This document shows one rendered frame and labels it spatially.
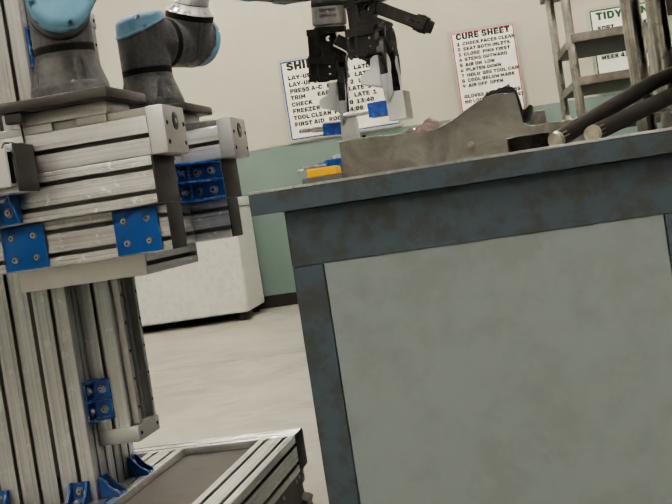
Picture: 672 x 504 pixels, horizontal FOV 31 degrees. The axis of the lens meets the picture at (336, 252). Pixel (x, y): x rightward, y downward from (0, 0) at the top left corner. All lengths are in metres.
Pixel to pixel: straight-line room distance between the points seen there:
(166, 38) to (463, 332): 1.24
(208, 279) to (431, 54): 2.56
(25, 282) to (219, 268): 6.61
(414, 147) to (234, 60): 7.51
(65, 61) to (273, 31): 7.64
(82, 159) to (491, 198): 0.82
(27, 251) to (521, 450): 1.04
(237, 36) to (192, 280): 2.13
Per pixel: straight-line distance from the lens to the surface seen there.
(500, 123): 2.47
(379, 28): 2.31
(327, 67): 2.61
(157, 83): 2.78
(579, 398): 1.90
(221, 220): 2.72
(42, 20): 2.21
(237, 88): 9.92
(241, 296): 9.05
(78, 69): 2.33
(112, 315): 2.55
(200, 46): 2.90
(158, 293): 9.19
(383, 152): 2.48
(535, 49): 9.79
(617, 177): 1.87
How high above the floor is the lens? 0.76
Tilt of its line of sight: 2 degrees down
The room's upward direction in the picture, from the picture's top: 9 degrees counter-clockwise
